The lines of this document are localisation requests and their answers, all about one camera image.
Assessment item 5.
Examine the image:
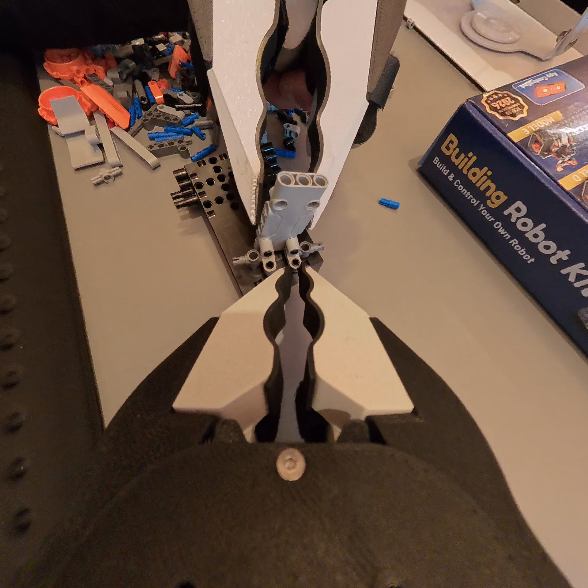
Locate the grey beam and connector assembly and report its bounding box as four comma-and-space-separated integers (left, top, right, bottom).
233, 171, 332, 273

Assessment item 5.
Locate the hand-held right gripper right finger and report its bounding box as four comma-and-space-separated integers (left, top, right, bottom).
298, 266, 416, 443

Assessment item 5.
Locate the metal stand bracket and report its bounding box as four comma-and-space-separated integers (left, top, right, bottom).
544, 14, 588, 61

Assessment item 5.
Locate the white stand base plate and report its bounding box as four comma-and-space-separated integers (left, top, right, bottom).
403, 0, 588, 92

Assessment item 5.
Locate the pile of building pieces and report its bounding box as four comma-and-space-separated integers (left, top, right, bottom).
39, 31, 318, 172

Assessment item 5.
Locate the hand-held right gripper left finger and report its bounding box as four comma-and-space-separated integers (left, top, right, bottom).
172, 267, 288, 443

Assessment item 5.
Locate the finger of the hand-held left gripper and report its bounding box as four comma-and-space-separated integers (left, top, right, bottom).
307, 0, 379, 229
206, 0, 282, 227

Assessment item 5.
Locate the blue robot kit box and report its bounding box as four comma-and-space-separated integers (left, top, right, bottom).
418, 55, 588, 356

